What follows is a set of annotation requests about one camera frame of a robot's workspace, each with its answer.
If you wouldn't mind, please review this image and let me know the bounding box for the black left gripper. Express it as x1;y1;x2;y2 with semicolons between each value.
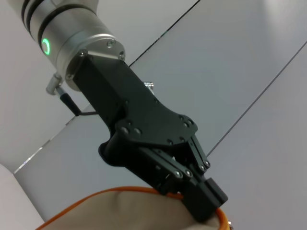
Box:
71;55;199;189

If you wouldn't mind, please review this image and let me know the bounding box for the beige food bag orange trim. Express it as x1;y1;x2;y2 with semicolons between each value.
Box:
39;186;235;230

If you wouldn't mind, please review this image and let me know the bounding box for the black cable with silver plug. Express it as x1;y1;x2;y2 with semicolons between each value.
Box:
46;73;99;117

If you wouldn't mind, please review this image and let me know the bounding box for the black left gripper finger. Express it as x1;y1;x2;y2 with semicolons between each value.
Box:
143;148;218;222
188;135;229;207

